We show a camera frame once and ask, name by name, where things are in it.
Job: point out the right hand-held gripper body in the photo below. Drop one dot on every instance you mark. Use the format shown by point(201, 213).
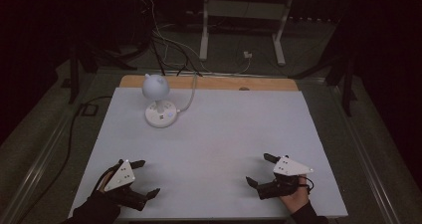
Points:
point(282, 182)

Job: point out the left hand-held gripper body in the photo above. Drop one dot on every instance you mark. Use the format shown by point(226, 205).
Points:
point(122, 179)

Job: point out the white round-head desk lamp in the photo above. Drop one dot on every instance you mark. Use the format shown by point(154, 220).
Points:
point(156, 88)

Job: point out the person's left hand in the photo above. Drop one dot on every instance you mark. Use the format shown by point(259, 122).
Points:
point(105, 184)

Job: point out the person's right hand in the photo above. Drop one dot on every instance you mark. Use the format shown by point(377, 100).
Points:
point(296, 201)

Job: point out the white table mat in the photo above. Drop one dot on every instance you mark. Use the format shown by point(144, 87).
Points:
point(215, 134)

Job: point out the black floor stand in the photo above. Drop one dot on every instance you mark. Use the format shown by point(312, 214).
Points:
point(74, 71)
point(346, 84)

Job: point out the white plug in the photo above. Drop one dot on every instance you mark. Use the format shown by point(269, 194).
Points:
point(247, 54)

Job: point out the white metal stand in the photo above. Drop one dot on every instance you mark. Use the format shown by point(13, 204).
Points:
point(205, 35)

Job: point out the black square floor frame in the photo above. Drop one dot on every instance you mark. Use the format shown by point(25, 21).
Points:
point(82, 110)

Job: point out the metal floor rail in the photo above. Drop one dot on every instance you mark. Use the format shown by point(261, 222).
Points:
point(36, 171)
point(368, 161)

